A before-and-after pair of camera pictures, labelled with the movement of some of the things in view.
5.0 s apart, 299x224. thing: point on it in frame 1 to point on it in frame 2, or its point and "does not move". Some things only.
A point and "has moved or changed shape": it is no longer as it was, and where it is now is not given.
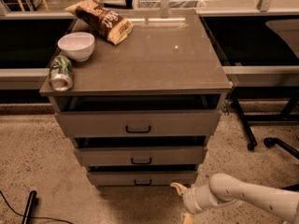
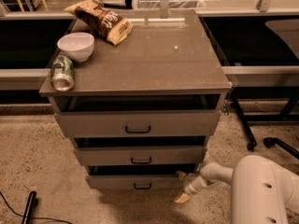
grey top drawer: x=137 y=123 does not move
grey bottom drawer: x=141 y=177 has moved or changed shape
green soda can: x=61 y=74 does not move
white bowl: x=78 y=46 does not move
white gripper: x=189 y=199 to x=191 y=184
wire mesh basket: x=177 y=2 does not move
